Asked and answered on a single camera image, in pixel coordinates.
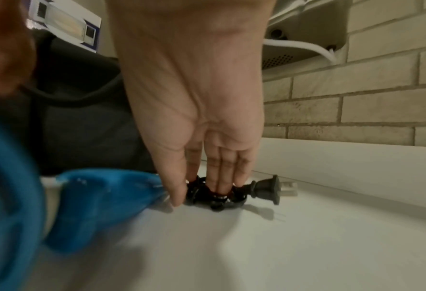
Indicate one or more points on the steel wall hand dryer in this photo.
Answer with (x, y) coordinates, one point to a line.
(306, 22)

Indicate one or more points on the black fabric bag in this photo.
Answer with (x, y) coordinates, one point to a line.
(83, 128)

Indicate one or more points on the blue white hair dryer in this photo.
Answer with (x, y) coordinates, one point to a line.
(90, 204)

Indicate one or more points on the person's left hand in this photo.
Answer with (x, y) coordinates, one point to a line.
(4, 42)

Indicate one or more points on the person's right hand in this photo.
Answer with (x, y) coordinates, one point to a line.
(191, 99)

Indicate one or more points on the white purple safety poster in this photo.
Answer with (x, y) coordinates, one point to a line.
(65, 22)

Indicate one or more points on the person's right forearm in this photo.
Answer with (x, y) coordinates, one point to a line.
(191, 11)

